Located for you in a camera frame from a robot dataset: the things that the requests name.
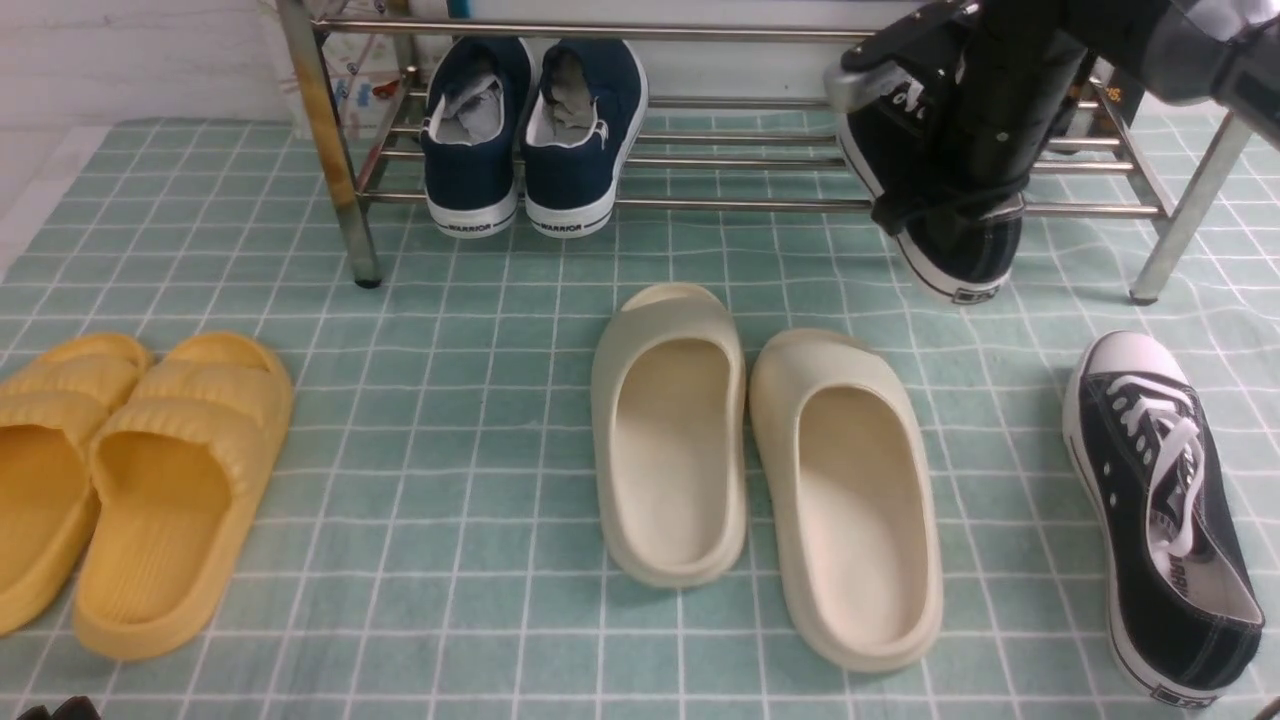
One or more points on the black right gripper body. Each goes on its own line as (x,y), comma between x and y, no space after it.
(997,74)

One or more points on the black canvas sneaker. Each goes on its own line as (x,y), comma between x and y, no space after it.
(1183,618)
(965,260)

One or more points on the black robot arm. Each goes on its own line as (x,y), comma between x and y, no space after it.
(1185,52)

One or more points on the metal shoe rack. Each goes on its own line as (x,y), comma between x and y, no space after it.
(750,153)

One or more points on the dark image processing book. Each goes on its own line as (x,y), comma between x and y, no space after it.
(1080,113)

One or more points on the right navy canvas sneaker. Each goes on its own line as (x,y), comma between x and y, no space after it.
(590,105)

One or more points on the navy canvas sneaker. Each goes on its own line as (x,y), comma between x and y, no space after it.
(590,105)
(477,100)

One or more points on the right cream slide slipper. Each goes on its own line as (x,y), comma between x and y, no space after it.
(846,467)

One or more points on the cream slide slipper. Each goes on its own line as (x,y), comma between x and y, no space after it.
(846,467)
(667,401)

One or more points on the left cream slide slipper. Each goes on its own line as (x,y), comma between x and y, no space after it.
(667,401)

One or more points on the left navy canvas sneaker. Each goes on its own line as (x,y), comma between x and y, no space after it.
(477,100)

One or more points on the colourful patterned bag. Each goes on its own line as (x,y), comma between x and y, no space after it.
(363,71)

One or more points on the green checkered tablecloth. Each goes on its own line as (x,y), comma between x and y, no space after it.
(429,546)

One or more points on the right yellow slide slipper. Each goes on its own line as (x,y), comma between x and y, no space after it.
(180,471)

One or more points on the yellow slide slipper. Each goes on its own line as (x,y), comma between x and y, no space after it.
(50,411)
(180,471)

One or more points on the left yellow slide slipper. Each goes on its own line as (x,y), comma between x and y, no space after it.
(50,411)

